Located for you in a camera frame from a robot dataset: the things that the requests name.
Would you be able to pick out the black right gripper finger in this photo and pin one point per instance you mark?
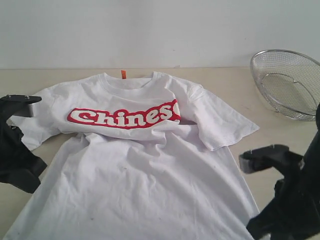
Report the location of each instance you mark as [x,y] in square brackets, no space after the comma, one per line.
[291,220]

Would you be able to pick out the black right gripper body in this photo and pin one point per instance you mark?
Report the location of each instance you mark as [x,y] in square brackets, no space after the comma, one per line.
[301,173]

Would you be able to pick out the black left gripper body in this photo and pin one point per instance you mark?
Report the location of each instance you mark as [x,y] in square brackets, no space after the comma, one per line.
[13,153]

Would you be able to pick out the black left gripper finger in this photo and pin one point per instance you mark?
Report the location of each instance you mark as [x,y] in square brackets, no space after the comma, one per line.
[35,165]
[22,179]

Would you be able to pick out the white t-shirt red lettering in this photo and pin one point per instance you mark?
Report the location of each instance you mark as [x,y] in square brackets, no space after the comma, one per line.
[149,159]

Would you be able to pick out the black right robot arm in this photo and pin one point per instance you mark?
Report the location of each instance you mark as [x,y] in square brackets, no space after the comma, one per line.
[294,211]

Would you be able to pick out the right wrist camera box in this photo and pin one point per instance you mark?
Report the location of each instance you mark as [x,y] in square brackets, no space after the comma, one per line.
[250,165]

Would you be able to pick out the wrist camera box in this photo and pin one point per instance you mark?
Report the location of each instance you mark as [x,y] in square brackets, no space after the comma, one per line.
[250,165]
[22,105]

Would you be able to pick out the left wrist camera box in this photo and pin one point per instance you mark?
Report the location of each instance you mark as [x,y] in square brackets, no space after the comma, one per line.
[22,105]

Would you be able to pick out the round wire mesh basket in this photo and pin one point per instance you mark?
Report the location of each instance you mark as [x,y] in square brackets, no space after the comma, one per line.
[289,81]

